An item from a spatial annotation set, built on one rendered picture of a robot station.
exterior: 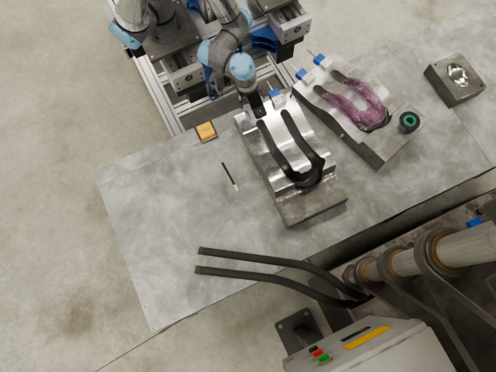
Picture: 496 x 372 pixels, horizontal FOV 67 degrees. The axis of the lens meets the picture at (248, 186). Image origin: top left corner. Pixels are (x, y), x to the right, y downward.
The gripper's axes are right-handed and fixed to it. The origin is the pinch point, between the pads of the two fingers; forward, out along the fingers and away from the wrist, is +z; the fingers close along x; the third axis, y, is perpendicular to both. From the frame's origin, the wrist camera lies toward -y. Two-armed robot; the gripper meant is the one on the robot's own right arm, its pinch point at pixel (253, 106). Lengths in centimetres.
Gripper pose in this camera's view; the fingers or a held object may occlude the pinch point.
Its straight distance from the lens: 151.1
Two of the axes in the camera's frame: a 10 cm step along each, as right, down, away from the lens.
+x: -9.0, 4.4, 0.3
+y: -4.3, -8.9, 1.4
